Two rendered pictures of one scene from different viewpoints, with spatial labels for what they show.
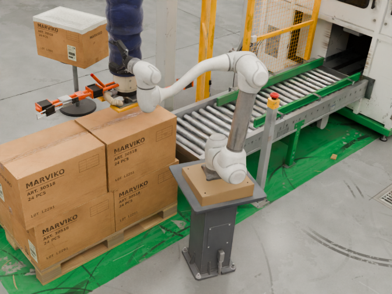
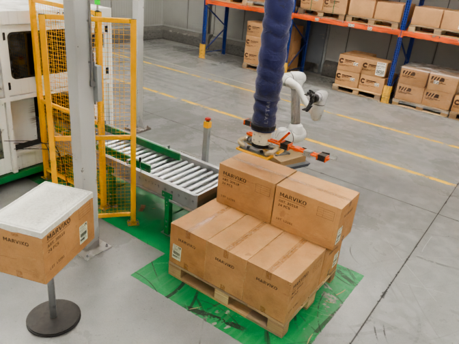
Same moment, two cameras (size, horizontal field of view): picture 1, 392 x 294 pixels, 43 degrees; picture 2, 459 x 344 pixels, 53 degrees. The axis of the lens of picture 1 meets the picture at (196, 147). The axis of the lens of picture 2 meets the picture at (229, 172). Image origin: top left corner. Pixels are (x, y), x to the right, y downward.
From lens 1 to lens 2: 5.88 m
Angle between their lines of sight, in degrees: 86
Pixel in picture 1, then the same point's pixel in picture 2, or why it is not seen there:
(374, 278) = not seen: hidden behind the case
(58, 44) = (70, 239)
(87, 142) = (300, 176)
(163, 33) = (93, 151)
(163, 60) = (93, 180)
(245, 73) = (303, 78)
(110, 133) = (283, 170)
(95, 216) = not seen: hidden behind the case
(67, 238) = not seen: hidden behind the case
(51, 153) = (324, 185)
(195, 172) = (284, 158)
